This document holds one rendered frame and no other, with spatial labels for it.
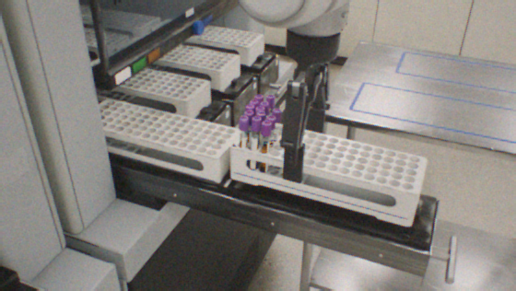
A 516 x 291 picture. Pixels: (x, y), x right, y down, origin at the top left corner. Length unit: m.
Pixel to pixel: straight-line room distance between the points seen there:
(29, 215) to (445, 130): 0.76
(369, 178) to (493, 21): 2.38
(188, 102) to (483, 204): 1.57
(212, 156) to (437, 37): 2.40
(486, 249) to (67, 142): 1.24
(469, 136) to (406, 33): 2.10
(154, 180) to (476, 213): 1.59
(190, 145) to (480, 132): 0.57
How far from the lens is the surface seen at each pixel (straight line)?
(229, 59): 1.16
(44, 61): 0.73
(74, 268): 0.84
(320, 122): 0.81
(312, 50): 0.66
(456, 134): 1.03
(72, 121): 0.79
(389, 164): 0.77
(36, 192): 0.77
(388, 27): 3.10
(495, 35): 3.08
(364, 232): 0.77
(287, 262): 1.81
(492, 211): 2.25
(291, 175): 0.74
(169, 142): 0.85
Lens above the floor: 1.32
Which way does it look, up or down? 34 degrees down
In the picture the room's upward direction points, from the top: 1 degrees clockwise
